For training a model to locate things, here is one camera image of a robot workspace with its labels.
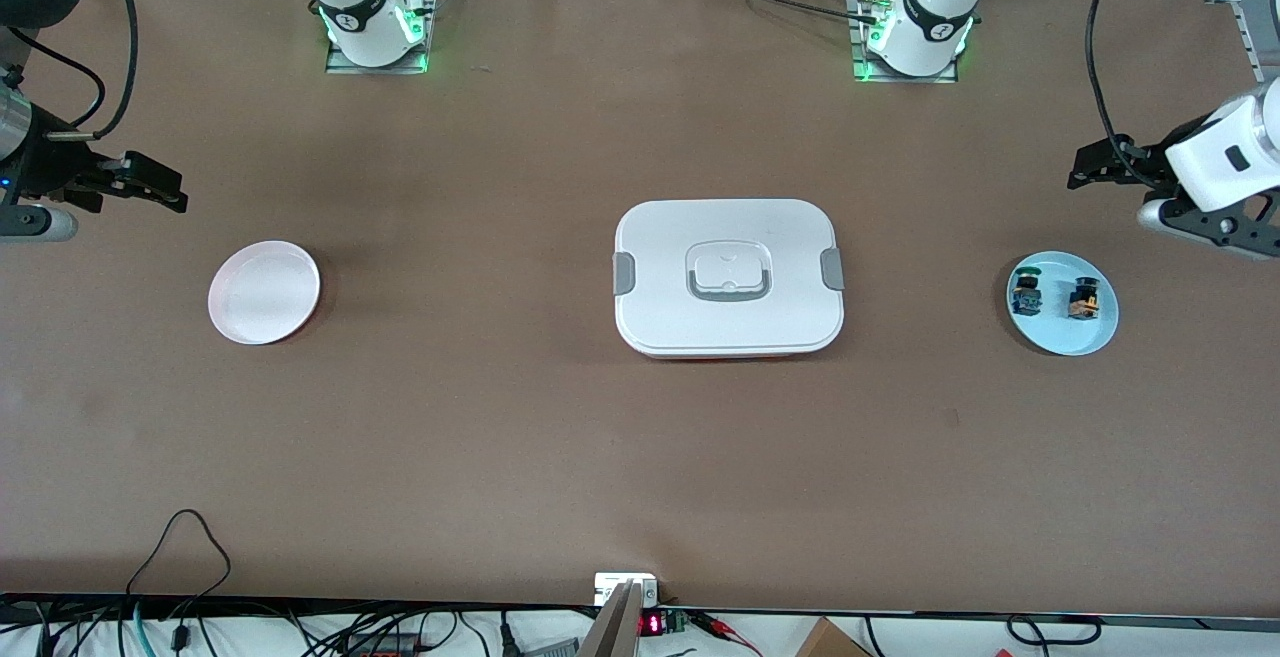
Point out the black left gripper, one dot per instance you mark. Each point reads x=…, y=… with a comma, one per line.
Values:
x=1140, y=161

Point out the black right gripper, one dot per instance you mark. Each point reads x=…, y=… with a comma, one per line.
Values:
x=52, y=165

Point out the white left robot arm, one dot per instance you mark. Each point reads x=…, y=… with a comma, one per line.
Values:
x=930, y=7

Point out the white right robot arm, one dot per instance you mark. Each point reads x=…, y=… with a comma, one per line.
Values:
x=360, y=7

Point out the round pink plate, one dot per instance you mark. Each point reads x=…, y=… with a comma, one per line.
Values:
x=264, y=293

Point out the round light blue plate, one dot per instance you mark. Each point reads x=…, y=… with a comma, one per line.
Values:
x=1060, y=332

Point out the perforated metal strip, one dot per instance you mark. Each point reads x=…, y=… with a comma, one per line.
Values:
x=1248, y=37

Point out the black power strip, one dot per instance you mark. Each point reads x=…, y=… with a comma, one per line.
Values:
x=385, y=647

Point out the brown cardboard box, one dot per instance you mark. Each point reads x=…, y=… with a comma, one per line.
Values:
x=830, y=642

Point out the red clip leads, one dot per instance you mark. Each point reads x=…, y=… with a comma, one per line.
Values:
x=715, y=625

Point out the red digit display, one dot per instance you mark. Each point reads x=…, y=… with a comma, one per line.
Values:
x=651, y=624

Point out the grey metal beam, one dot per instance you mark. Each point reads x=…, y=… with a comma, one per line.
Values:
x=612, y=632

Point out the blue switch with green cap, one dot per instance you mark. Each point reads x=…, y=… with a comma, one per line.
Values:
x=1027, y=295

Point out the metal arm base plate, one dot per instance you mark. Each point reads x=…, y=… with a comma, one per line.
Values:
x=905, y=79
x=345, y=67

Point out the small white bracket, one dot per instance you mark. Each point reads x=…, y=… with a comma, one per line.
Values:
x=612, y=583

